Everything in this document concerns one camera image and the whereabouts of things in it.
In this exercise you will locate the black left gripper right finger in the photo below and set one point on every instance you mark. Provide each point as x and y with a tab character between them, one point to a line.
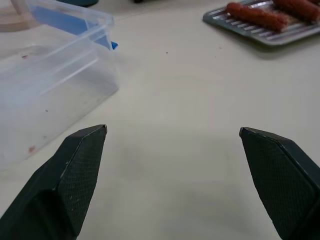
282	182

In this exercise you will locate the round wooden board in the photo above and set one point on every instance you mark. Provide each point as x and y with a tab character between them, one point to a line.
11	18

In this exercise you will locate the red sausage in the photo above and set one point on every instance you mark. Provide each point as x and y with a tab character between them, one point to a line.
257	16
297	9

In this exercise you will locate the dark teal object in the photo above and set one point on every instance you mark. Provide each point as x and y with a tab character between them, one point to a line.
78	2

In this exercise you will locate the clear plastic container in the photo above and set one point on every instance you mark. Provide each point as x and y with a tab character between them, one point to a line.
47	82

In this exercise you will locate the silver ribbed metal tray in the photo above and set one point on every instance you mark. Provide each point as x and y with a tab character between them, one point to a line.
262	28

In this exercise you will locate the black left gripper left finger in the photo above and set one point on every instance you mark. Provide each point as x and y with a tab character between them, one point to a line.
62	190

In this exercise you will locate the blue container lid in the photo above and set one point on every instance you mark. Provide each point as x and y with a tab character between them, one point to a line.
75	23

